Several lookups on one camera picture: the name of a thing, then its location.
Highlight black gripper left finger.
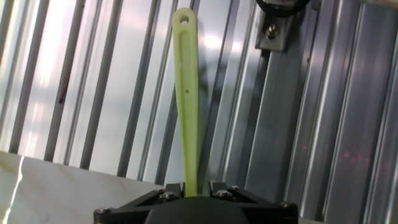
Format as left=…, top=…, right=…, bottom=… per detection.
left=93, top=182, right=187, bottom=224

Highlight white marble board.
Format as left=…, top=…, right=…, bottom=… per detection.
left=0, top=151, right=165, bottom=224

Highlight light green plastic flyswatter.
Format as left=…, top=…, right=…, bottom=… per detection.
left=172, top=7, right=200, bottom=197

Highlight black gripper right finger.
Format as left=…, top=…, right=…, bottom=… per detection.
left=205, top=181, right=300, bottom=224

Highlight small aluminium foot bracket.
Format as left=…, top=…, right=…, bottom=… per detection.
left=254, top=14, right=295, bottom=52

